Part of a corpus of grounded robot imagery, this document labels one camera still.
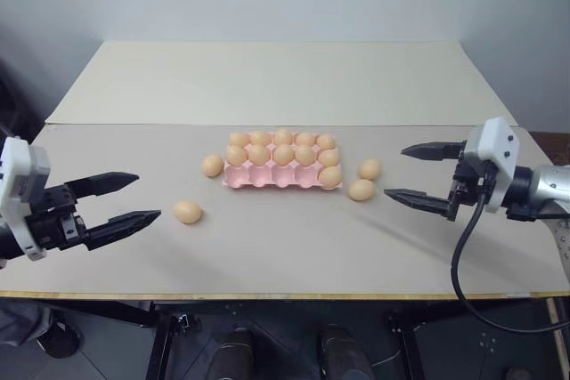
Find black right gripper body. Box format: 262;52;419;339
446;158;496;222

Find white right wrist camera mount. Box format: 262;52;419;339
461;116;522;214

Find dark rounded shape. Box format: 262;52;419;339
316;324;376;380
208;327;258;380

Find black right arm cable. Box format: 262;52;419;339
450;160;570;336

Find beige perforated bracket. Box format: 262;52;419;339
545;214;570;288

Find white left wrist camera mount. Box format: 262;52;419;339
0;135;52;263

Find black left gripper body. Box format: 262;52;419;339
25;182;89;252

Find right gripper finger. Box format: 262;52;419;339
383;189;452;217
400;141;467;164

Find grey cloth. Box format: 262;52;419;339
0;298;55;349

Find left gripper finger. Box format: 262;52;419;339
84;209;162;252
64;171;141;199

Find black round object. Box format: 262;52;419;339
37;307;86;360

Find pink egg tray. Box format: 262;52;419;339
221;130;345;192

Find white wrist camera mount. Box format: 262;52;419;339
0;135;52;263
461;116;522;214

